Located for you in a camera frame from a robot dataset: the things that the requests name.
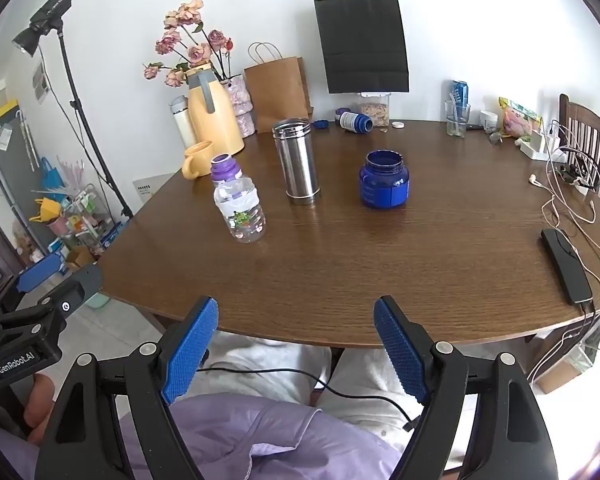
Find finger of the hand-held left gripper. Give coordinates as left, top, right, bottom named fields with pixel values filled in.
left=0, top=254, right=65, bottom=319
left=36, top=263, right=104, bottom=320

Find black studio light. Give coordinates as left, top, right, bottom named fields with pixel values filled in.
left=12, top=0, right=74, bottom=56

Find pink patterned vase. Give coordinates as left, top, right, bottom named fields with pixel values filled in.
left=220, top=74, right=257, bottom=137

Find stainless steel cup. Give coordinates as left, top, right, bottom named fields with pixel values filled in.
left=272, top=118, right=322, bottom=206

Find clear food container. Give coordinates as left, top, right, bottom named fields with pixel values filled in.
left=356, top=91, right=392, bottom=128

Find white power strip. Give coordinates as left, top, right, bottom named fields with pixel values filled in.
left=519, top=132, right=566, bottom=162

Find blue plastic jar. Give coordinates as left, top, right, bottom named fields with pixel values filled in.
left=359, top=150, right=411, bottom=209

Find black phone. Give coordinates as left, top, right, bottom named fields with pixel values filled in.
left=540, top=228, right=593, bottom=306

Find blue tote bag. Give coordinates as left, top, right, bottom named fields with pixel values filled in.
left=39, top=157, right=63, bottom=193

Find brown paper bag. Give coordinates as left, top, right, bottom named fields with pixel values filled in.
left=244, top=42, right=313, bottom=133

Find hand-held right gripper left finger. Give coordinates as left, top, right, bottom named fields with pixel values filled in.
left=34, top=296, right=220, bottom=480

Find clear drinking glass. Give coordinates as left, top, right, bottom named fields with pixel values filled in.
left=444, top=100, right=471, bottom=138

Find yellow mug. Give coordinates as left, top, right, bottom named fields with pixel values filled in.
left=181, top=141, right=216, bottom=180

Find thin black cable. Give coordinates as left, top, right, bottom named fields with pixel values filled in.
left=197, top=367, right=421, bottom=432

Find white earphone cable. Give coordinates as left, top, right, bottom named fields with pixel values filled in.
left=529, top=120, right=600, bottom=233

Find cluttered storage rack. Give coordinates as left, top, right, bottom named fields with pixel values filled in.
left=30, top=157, right=126, bottom=266

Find white thermos bottle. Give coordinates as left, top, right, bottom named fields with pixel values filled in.
left=168, top=95, right=199, bottom=150

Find blue pill bottle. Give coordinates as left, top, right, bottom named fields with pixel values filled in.
left=334, top=108, right=373, bottom=134

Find pink dried flowers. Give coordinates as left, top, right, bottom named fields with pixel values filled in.
left=142, top=0, right=235, bottom=88

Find wooden chair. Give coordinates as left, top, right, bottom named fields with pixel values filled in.
left=558, top=94, right=600, bottom=193

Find person's left hand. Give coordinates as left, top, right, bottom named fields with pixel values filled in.
left=0, top=374, right=57, bottom=445

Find yellow thermos jug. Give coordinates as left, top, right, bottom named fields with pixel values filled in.
left=186, top=62, right=245, bottom=157

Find dark grey fridge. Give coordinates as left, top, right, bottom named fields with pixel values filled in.
left=0, top=110, right=46, bottom=256

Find black paper bag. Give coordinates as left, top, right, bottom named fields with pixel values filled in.
left=314, top=0, right=411, bottom=95

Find cardboard box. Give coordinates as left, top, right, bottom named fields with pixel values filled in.
left=535, top=330, right=600, bottom=394

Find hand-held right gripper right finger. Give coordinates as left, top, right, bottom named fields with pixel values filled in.
left=373, top=296, right=560, bottom=480

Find person's purple jacket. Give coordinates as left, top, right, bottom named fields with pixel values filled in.
left=0, top=392, right=406, bottom=480

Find colourful snack packet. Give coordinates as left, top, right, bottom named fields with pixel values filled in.
left=497, top=96, right=543, bottom=140

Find clear bottle purple cap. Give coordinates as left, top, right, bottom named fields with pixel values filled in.
left=210, top=154, right=267, bottom=244

